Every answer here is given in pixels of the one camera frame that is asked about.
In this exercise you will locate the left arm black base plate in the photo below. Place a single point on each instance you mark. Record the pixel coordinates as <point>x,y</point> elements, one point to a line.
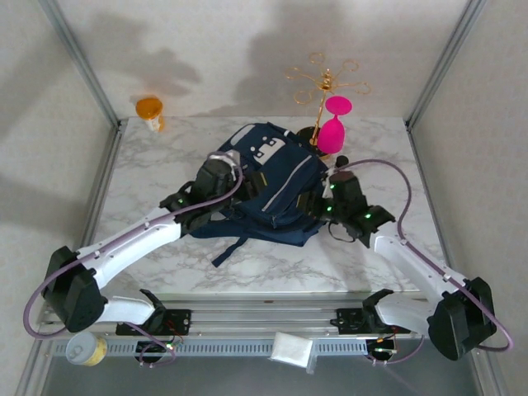
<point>177,321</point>

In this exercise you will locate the aluminium rail frame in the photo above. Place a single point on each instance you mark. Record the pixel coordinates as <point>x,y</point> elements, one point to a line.
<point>264,319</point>

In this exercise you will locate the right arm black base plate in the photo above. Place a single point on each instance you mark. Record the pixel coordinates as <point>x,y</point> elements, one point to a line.
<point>350,321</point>

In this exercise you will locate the pink wine glass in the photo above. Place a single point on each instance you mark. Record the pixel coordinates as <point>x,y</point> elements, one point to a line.
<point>333,132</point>

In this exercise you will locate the navy blue student backpack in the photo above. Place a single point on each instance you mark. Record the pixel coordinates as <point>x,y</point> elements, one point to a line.
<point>284,181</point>

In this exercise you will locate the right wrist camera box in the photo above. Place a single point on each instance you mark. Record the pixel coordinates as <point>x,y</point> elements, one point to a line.
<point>328,189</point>

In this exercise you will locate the white plastic packet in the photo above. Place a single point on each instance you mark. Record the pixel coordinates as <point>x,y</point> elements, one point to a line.
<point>290,350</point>

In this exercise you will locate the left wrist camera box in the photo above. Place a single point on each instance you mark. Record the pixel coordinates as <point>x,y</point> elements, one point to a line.
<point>233,157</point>

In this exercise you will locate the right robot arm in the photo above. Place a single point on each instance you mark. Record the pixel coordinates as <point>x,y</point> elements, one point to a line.
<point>412,264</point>

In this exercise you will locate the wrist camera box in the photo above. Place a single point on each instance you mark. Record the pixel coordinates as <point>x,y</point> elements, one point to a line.
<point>233,157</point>
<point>328,189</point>

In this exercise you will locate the tin can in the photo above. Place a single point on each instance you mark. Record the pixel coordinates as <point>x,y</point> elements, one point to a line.
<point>84,350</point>

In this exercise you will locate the aluminium frame post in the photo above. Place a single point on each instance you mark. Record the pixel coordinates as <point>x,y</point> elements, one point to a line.
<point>445,62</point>
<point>82,66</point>

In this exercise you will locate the orange pill bottle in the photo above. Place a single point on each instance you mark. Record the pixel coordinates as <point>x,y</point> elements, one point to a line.
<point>149,109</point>

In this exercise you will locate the small dark spice bottle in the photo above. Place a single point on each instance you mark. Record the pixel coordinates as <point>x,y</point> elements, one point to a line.
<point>342,161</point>

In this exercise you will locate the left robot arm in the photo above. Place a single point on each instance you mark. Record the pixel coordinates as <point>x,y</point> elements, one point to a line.
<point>132,243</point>

